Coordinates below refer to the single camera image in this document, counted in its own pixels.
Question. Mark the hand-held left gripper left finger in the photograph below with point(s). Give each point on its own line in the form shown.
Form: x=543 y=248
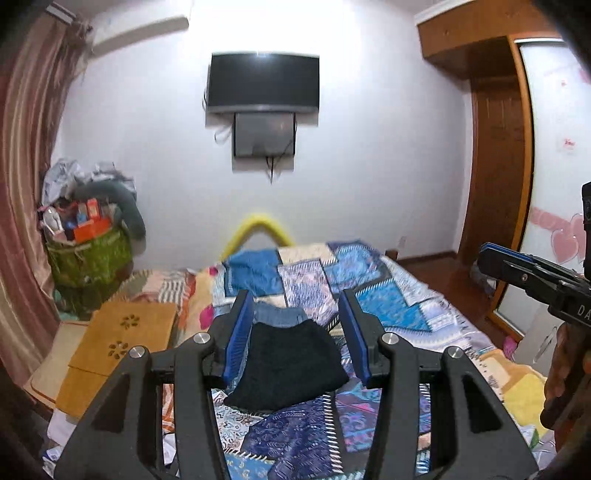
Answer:
x=238 y=337

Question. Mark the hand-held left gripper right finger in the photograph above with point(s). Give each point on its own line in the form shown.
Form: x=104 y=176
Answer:
x=358 y=341

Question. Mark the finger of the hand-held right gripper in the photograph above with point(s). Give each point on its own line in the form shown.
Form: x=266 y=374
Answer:
x=517 y=272
x=508 y=251

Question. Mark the black pants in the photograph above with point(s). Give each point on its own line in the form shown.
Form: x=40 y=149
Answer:
x=286 y=364

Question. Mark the person's right hand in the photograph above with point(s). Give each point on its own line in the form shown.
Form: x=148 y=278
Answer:
x=558 y=369

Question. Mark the blue jeans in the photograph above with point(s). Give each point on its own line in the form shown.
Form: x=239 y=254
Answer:
x=277 y=316

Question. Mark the pink slipper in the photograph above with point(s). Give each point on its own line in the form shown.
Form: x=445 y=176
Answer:
x=511 y=345

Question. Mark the blue patchwork blanket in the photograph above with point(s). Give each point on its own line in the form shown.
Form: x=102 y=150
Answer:
x=300 y=277

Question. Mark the wooden wardrobe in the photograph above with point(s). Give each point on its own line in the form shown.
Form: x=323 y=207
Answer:
x=494 y=161

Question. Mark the striped beige blanket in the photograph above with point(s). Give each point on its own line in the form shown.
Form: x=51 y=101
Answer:
x=161 y=286

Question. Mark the orange floral blanket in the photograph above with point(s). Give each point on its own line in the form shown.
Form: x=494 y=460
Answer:
x=521 y=392

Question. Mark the wooden lap table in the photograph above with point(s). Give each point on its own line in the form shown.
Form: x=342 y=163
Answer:
x=124 y=332

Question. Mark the yellow foam tube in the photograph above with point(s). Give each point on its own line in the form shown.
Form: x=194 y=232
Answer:
x=258 y=220

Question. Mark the white wardrobe sliding door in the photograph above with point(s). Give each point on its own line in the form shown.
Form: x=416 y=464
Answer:
x=554 y=138

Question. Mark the grey plush pillow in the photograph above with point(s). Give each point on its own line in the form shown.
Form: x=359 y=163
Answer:
x=131 y=212

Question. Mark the green fabric bag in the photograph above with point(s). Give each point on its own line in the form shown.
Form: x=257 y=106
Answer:
x=87 y=263

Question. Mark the orange box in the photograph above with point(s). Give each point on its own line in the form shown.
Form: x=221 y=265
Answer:
x=92 y=230

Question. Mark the beige flat board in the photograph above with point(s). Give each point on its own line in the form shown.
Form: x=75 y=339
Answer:
x=51 y=364

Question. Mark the white paper sheets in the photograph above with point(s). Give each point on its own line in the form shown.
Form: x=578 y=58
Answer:
x=67 y=424

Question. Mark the red small carton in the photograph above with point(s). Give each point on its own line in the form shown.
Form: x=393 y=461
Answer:
x=93 y=210

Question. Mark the pile of crumpled clothes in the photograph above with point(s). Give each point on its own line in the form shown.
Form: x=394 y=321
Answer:
x=64 y=177

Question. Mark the pink striped curtain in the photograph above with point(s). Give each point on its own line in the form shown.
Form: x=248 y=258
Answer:
x=23 y=184

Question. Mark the dark wall-mounted box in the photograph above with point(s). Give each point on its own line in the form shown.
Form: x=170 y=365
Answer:
x=263 y=134

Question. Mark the black wall-mounted television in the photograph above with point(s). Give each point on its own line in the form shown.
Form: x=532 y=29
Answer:
x=263 y=81

